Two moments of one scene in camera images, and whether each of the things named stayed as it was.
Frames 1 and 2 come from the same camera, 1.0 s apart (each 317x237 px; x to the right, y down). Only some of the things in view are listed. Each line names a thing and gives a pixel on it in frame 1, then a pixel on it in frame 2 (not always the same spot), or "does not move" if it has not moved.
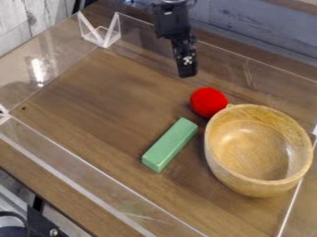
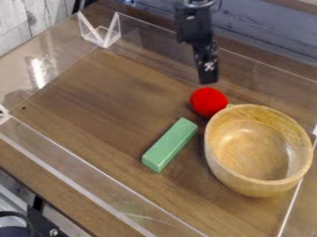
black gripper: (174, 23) to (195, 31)
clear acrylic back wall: (138, 39) does not move
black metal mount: (41, 226) does not move
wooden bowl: (259, 150) does not move
